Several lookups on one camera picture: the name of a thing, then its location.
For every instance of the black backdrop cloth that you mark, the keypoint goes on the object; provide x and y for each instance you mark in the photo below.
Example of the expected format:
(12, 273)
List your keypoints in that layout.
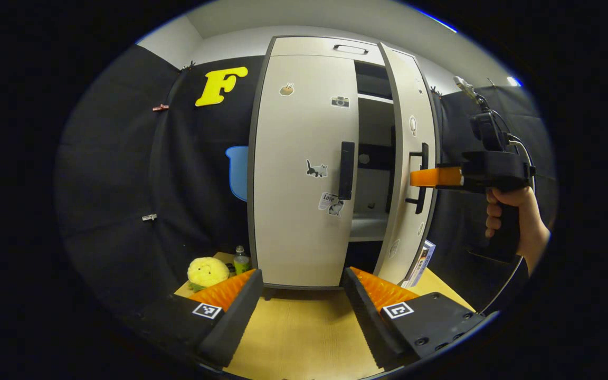
(114, 174)

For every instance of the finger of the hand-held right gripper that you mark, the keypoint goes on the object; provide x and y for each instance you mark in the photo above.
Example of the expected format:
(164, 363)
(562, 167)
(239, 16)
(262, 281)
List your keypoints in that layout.
(436, 177)

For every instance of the white shoe cabinet door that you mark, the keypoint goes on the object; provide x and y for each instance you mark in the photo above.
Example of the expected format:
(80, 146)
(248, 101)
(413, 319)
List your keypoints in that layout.
(415, 105)
(293, 211)

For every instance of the red clip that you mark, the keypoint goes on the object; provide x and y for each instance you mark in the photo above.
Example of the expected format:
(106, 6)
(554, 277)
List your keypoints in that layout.
(160, 107)

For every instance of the yellow plush toy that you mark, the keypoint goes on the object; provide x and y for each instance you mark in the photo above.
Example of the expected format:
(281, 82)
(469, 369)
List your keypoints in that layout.
(207, 272)

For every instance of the thin book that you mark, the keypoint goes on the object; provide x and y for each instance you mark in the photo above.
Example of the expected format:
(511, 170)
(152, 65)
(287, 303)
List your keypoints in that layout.
(421, 264)

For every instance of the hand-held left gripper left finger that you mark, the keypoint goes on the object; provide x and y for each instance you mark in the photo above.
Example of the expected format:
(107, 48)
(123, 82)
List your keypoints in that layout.
(233, 322)

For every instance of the white double-door shoe cabinet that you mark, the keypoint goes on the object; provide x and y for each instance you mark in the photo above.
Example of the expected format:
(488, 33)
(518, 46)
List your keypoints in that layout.
(309, 46)

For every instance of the black clip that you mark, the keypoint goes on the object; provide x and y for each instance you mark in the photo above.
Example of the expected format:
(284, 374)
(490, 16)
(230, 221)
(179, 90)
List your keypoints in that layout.
(188, 67)

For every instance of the small ceiling light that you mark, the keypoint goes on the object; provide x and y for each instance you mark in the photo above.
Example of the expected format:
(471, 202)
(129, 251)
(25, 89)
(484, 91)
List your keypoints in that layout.
(513, 81)

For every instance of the white cabinet shelf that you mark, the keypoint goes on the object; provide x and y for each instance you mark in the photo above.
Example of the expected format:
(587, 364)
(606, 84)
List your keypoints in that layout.
(367, 229)
(375, 98)

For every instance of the green bottle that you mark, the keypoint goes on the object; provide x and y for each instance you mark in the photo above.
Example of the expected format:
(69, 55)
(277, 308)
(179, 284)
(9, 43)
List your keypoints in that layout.
(241, 262)

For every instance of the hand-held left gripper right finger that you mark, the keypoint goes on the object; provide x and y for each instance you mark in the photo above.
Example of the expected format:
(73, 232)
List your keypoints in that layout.
(367, 322)

